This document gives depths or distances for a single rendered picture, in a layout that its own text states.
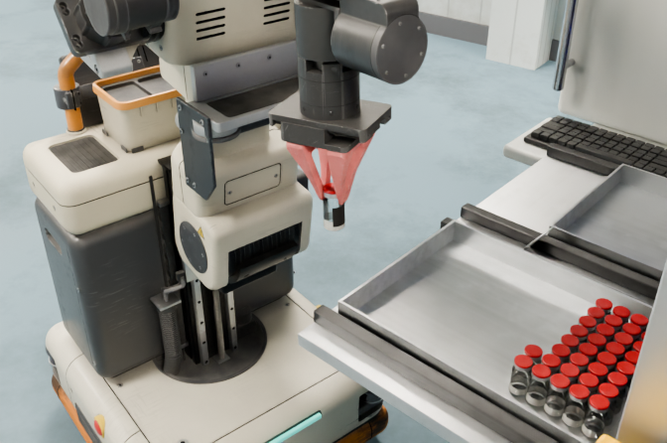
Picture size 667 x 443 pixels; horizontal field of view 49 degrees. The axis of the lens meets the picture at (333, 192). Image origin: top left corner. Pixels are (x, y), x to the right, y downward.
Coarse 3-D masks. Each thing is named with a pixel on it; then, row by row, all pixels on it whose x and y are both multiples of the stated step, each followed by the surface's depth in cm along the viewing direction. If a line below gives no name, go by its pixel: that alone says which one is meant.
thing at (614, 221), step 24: (624, 168) 125; (600, 192) 120; (624, 192) 124; (648, 192) 124; (576, 216) 115; (600, 216) 117; (624, 216) 117; (648, 216) 117; (576, 240) 107; (600, 240) 111; (624, 240) 111; (648, 240) 111; (624, 264) 103; (648, 264) 100
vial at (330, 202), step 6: (324, 198) 74; (330, 198) 73; (336, 198) 73; (324, 204) 74; (330, 204) 73; (336, 204) 73; (324, 210) 74; (330, 210) 74; (324, 216) 75; (330, 216) 74; (324, 222) 75; (330, 222) 74; (330, 228) 75; (336, 228) 75
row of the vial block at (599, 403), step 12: (636, 348) 84; (624, 360) 84; (636, 360) 83; (612, 372) 81; (624, 372) 81; (600, 384) 79; (612, 384) 79; (624, 384) 80; (600, 396) 78; (612, 396) 78; (624, 396) 82; (588, 408) 78; (600, 408) 77; (612, 408) 79; (588, 420) 78; (600, 420) 77; (588, 432) 79; (600, 432) 78
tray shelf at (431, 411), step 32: (544, 160) 134; (512, 192) 124; (544, 192) 124; (576, 192) 124; (544, 224) 115; (544, 256) 108; (320, 352) 92; (352, 352) 91; (384, 384) 86; (416, 384) 86; (416, 416) 83; (448, 416) 82
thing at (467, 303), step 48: (432, 240) 106; (480, 240) 108; (384, 288) 101; (432, 288) 101; (480, 288) 101; (528, 288) 101; (576, 288) 99; (384, 336) 90; (432, 336) 93; (480, 336) 93; (528, 336) 93; (480, 384) 81; (576, 432) 80
